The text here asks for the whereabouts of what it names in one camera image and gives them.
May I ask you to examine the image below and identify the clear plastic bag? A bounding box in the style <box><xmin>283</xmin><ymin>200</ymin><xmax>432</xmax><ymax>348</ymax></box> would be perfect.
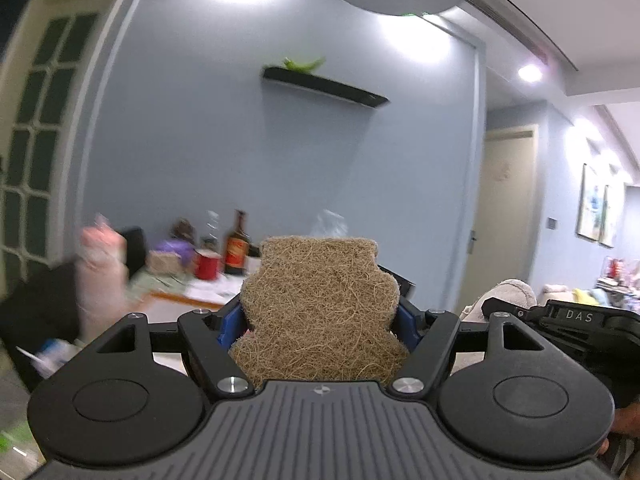
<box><xmin>310</xmin><ymin>209</ymin><xmax>348</xmax><ymax>239</ymax></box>

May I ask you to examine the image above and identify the red mug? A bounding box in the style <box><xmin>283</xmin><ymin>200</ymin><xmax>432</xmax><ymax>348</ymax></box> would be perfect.
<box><xmin>194</xmin><ymin>249</ymin><xmax>222</xmax><ymax>281</ymax></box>

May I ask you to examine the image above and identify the beige interior door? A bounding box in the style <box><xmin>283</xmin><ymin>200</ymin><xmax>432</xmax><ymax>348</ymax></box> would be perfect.
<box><xmin>458</xmin><ymin>125</ymin><xmax>541</xmax><ymax>311</ymax></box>

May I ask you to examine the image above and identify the orange cardboard box white inside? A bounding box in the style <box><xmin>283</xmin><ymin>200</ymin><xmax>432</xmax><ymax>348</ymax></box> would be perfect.
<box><xmin>148</xmin><ymin>289</ymin><xmax>227</xmax><ymax>312</ymax></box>

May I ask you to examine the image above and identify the white paper sheet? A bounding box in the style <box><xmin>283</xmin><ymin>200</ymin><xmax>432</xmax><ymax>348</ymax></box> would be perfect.
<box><xmin>186</xmin><ymin>276</ymin><xmax>249</xmax><ymax>306</ymax></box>

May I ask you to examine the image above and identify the green toy on shelf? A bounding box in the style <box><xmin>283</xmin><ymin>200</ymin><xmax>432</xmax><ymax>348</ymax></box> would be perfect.
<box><xmin>282</xmin><ymin>56</ymin><xmax>327</xmax><ymax>72</ymax></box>

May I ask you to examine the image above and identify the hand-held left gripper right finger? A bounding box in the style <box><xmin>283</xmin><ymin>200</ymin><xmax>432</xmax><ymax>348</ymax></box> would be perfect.
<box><xmin>391</xmin><ymin>299</ymin><xmax>547</xmax><ymax>401</ymax></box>

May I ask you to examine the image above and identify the white glass-paned door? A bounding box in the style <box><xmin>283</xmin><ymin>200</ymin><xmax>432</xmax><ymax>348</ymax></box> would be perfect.
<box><xmin>0</xmin><ymin>0</ymin><xmax>140</xmax><ymax>291</ymax></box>

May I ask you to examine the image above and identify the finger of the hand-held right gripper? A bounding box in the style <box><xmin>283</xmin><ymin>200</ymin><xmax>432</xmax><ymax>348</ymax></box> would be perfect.
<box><xmin>480</xmin><ymin>297</ymin><xmax>540</xmax><ymax>322</ymax></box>

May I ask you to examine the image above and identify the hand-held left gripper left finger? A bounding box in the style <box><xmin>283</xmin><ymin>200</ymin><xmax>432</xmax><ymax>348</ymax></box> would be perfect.
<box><xmin>93</xmin><ymin>300</ymin><xmax>256</xmax><ymax>401</ymax></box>

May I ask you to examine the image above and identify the black wall shelf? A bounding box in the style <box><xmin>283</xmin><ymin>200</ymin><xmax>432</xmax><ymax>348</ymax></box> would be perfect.
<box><xmin>261</xmin><ymin>65</ymin><xmax>390</xmax><ymax>110</ymax></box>

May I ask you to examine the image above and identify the person's right hand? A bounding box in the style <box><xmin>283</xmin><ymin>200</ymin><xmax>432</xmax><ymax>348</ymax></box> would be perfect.
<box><xmin>598</xmin><ymin>404</ymin><xmax>640</xmax><ymax>457</ymax></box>

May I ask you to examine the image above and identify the green checked tablecloth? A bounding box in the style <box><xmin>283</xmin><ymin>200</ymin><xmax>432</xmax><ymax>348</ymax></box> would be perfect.
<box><xmin>125</xmin><ymin>267</ymin><xmax>201</xmax><ymax>306</ymax></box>

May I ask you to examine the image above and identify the framed wall picture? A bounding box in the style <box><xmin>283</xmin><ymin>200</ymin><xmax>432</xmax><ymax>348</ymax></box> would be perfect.
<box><xmin>576</xmin><ymin>162</ymin><xmax>600</xmax><ymax>242</ymax></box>
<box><xmin>599</xmin><ymin>184</ymin><xmax>626</xmax><ymax>249</ymax></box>

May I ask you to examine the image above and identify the pink water bottle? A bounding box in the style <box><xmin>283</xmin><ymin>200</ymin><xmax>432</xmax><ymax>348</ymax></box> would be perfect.
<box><xmin>77</xmin><ymin>216</ymin><xmax>130</xmax><ymax>341</ymax></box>

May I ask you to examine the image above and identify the dark liquor bottle red label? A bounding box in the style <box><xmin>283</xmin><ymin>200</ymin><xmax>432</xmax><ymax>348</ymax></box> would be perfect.
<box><xmin>224</xmin><ymin>210</ymin><xmax>252</xmax><ymax>276</ymax></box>

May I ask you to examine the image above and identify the brown coir scrub pad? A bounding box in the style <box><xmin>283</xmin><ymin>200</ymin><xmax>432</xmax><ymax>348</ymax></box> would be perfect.
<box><xmin>228</xmin><ymin>236</ymin><xmax>410</xmax><ymax>392</ymax></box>

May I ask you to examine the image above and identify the beige plush cushion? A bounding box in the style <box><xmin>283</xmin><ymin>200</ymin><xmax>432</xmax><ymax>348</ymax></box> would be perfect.
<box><xmin>459</xmin><ymin>279</ymin><xmax>534</xmax><ymax>322</ymax></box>

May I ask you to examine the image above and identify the ceiling air vent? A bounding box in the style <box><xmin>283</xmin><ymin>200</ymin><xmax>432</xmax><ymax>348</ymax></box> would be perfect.
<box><xmin>465</xmin><ymin>0</ymin><xmax>556</xmax><ymax>68</ymax></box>

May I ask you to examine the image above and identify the purple bag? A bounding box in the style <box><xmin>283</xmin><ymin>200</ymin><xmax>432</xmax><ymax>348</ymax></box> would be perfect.
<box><xmin>153</xmin><ymin>238</ymin><xmax>197</xmax><ymax>266</ymax></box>

